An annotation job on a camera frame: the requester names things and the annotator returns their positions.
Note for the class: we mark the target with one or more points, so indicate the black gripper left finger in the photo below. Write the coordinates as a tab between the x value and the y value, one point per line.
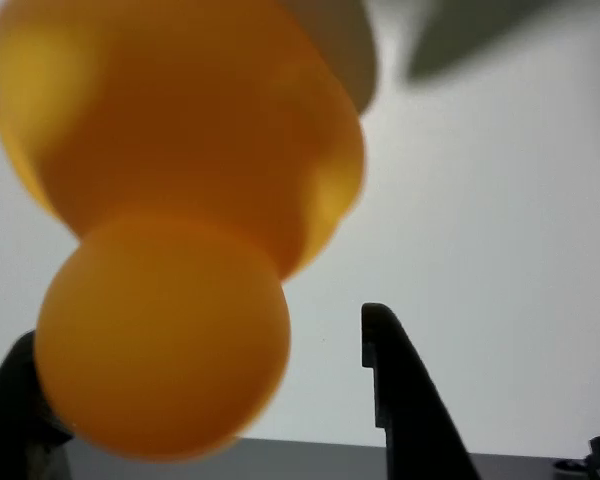
15	410

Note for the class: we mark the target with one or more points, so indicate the yellow rubber duck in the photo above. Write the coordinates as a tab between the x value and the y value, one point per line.
180	200

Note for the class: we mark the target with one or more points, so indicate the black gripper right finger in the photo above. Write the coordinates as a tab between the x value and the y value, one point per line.
410	400

